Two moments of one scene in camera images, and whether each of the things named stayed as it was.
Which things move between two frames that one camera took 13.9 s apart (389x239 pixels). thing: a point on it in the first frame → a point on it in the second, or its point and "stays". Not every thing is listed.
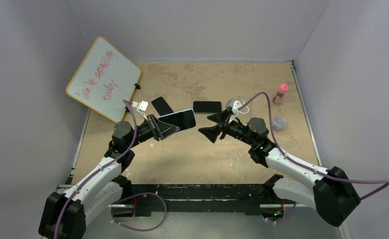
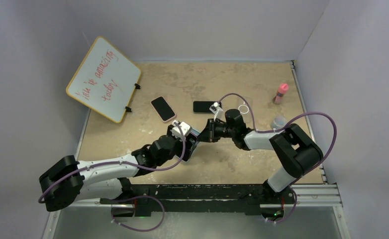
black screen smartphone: (207, 106) stays
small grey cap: (278, 123) stays
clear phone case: (247, 110) stays
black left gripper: (159, 130) → (180, 142)
